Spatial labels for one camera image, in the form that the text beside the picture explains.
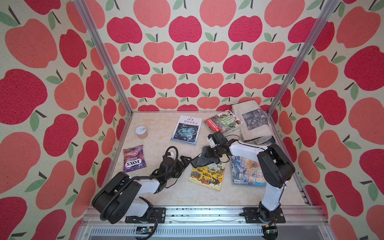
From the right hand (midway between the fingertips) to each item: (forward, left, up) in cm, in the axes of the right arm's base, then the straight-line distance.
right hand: (205, 157), depth 94 cm
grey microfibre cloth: (-4, +2, +4) cm, 6 cm away
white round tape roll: (+12, +45, +5) cm, 47 cm away
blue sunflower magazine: (-8, -25, +1) cm, 26 cm away
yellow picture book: (-11, -3, -2) cm, 12 cm away
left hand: (-9, +9, +4) cm, 13 cm away
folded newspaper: (+24, -34, +4) cm, 41 cm away
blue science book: (+21, +15, 0) cm, 26 cm away
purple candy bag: (-6, +45, +2) cm, 46 cm away
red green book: (+30, -13, +2) cm, 33 cm away
